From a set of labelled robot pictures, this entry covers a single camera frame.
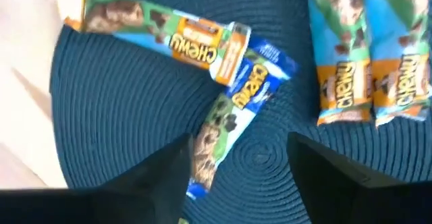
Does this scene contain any blue label granola bar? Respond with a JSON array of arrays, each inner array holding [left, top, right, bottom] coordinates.
[[185, 36, 300, 201]]

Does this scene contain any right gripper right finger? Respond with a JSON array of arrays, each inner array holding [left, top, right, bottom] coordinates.
[[286, 131, 432, 224]]

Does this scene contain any round dark blue woven mat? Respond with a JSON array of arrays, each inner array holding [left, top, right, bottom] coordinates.
[[49, 0, 432, 224]]

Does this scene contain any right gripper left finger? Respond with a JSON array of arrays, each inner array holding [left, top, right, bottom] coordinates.
[[0, 134, 194, 224]]

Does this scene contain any orange label granola bar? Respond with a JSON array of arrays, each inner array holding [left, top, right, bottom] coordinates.
[[361, 0, 432, 128], [305, 0, 375, 127], [55, 0, 253, 87]]

